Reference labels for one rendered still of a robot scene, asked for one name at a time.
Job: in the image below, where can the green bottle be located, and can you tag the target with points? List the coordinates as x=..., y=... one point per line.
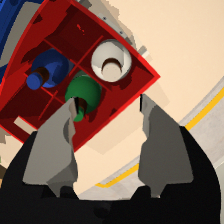
x=88, y=92

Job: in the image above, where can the dark blue bottle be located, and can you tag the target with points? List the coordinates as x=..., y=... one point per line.
x=50, y=68

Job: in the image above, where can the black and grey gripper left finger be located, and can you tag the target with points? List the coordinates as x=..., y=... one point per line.
x=44, y=163

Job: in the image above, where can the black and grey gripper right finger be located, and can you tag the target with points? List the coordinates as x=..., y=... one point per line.
x=174, y=165

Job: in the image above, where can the red plastic bottle crate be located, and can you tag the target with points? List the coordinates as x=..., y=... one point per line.
x=62, y=25

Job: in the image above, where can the blue crate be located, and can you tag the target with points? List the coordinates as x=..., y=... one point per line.
x=14, y=18

